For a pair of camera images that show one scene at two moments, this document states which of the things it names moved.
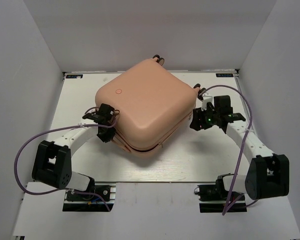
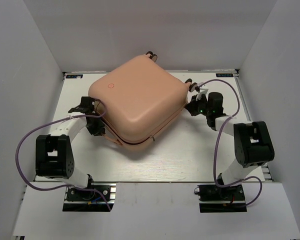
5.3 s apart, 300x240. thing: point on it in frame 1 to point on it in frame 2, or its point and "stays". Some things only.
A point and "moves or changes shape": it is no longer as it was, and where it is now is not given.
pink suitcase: x=155 y=105 moves or changes shape
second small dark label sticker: x=224 y=75 stays
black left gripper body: x=104 y=135 to x=95 y=126
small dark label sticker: x=74 y=76 stays
